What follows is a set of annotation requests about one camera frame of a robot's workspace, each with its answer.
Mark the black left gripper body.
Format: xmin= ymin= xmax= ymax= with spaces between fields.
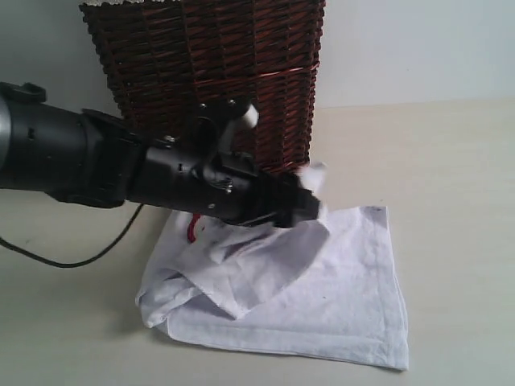
xmin=225 ymin=171 xmax=320 ymax=228

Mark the dark brown wicker basket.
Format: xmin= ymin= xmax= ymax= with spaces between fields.
xmin=79 ymin=1 xmax=325 ymax=173

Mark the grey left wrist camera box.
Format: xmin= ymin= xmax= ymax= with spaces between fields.
xmin=193 ymin=98 xmax=259 ymax=153

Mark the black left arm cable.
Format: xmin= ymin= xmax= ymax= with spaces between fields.
xmin=0 ymin=203 xmax=146 ymax=269

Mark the white shirt with red trim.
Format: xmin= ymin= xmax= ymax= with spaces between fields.
xmin=135 ymin=206 xmax=409 ymax=371

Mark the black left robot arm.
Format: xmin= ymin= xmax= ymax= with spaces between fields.
xmin=1 ymin=83 xmax=320 ymax=228

